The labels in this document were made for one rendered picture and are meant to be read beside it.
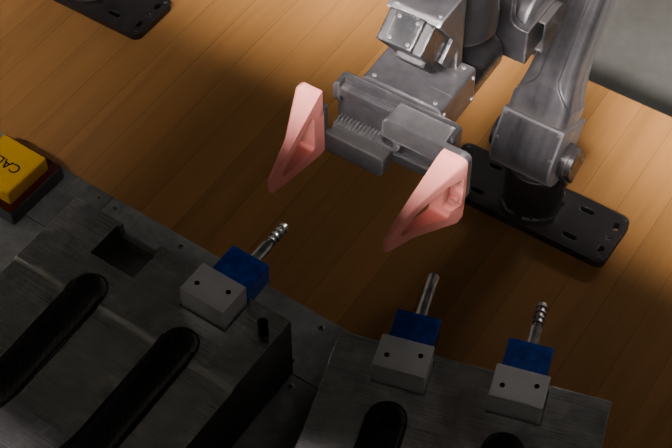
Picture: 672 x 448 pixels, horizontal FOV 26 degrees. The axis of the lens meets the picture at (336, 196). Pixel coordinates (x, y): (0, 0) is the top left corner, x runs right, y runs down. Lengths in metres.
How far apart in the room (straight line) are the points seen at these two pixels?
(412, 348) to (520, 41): 0.34
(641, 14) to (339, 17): 1.30
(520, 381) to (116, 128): 0.56
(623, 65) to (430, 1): 1.84
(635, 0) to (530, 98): 1.57
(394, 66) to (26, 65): 0.73
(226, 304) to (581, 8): 0.43
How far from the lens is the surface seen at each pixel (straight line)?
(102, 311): 1.37
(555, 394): 1.36
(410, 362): 1.33
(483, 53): 1.11
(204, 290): 1.34
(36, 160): 1.56
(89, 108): 1.66
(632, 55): 2.87
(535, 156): 1.42
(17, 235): 1.55
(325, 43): 1.70
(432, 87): 1.06
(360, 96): 1.06
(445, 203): 1.05
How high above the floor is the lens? 2.00
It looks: 51 degrees down
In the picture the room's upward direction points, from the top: straight up
